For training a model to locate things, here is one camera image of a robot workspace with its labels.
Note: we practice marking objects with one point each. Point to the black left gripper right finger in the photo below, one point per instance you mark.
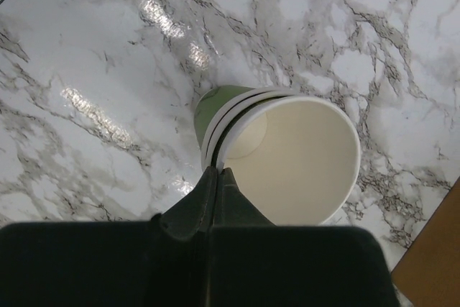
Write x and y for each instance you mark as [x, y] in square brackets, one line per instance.
[231, 208]

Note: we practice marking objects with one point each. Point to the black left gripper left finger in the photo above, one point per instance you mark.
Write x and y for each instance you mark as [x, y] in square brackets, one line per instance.
[191, 214]

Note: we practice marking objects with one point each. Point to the green paper cup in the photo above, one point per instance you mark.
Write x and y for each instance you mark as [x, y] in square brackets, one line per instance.
[296, 158]

